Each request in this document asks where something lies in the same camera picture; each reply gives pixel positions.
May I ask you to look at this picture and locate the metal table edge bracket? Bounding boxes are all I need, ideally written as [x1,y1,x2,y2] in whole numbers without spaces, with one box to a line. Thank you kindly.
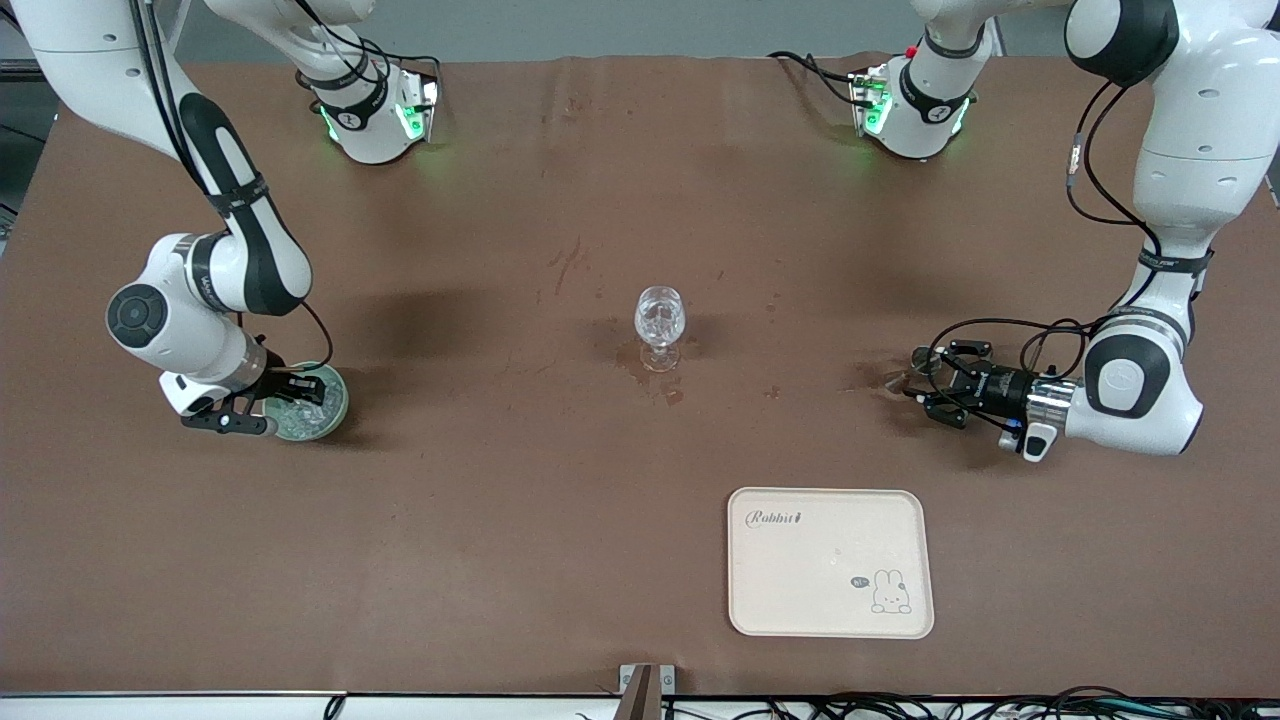
[619,664,676,720]

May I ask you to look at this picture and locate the black left base cable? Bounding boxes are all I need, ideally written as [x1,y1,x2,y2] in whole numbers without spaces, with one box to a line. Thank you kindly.
[768,50,871,106]

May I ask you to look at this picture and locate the black base cable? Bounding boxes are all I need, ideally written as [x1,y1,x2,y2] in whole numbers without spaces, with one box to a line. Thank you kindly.
[768,50,871,106]
[295,0,443,86]

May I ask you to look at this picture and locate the pale green bowl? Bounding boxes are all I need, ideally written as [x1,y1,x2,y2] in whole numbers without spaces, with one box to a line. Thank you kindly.
[262,362,350,443]

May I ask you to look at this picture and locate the cream tray with rabbit print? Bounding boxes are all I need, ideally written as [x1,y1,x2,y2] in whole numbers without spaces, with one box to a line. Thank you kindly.
[727,487,935,640]

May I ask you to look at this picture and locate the black cable bundle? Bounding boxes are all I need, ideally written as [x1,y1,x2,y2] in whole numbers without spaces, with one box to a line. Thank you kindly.
[660,686,1280,720]

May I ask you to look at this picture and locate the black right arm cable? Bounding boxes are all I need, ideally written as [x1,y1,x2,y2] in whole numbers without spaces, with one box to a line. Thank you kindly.
[125,0,336,401]

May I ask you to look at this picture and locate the brown liquid puddle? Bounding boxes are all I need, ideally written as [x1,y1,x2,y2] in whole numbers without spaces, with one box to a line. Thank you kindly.
[615,340,691,406]

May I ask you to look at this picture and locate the clear ice cubes pile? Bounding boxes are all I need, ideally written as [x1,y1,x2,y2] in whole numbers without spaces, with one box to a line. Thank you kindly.
[275,395,336,438]

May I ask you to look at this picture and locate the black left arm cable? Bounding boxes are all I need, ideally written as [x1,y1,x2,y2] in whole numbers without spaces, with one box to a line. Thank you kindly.
[925,80,1166,436]

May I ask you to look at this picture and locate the brown table cover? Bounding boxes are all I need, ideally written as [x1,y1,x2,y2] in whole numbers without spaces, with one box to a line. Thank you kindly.
[0,55,1280,698]

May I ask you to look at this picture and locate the black right base cable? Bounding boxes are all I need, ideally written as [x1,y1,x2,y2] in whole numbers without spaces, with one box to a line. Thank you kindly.
[295,0,443,86]

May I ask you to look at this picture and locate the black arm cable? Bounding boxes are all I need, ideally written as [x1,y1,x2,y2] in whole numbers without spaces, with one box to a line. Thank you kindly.
[125,0,336,401]
[925,80,1166,436]

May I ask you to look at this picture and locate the clear stemmed wine glass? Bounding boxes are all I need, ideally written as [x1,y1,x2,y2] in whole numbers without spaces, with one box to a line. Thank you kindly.
[633,285,688,374]

